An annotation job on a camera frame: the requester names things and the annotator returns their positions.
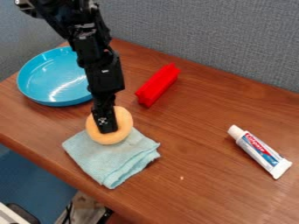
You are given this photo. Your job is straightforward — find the white toothpaste tube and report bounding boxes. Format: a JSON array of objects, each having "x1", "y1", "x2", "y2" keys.
[{"x1": 229, "y1": 125, "x2": 293, "y2": 179}]

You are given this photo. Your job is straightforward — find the red plastic block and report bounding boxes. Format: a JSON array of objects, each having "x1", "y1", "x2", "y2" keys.
[{"x1": 135, "y1": 63, "x2": 181, "y2": 108}]

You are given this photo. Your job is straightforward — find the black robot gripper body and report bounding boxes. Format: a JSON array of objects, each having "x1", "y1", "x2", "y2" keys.
[{"x1": 70, "y1": 29, "x2": 126, "y2": 110}]

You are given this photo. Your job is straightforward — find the yellow foam ball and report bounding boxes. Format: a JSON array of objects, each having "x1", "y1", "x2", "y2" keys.
[{"x1": 86, "y1": 106, "x2": 134, "y2": 145}]

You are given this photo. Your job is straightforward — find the light blue cloth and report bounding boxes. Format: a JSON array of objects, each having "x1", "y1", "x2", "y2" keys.
[{"x1": 62, "y1": 129, "x2": 161, "y2": 189}]

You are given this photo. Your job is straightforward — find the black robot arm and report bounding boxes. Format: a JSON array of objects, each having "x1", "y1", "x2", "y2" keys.
[{"x1": 14, "y1": 0, "x2": 126, "y2": 134}]

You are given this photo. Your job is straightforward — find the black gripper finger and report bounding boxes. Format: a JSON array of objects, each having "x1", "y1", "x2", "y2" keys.
[{"x1": 91, "y1": 94, "x2": 118, "y2": 134}]

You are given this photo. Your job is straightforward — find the blue plate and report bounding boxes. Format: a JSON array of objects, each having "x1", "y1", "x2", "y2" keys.
[{"x1": 16, "y1": 46, "x2": 92, "y2": 107}]

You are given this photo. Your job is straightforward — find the objects under table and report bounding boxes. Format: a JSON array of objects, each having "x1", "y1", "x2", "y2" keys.
[{"x1": 0, "y1": 192, "x2": 114, "y2": 224}]

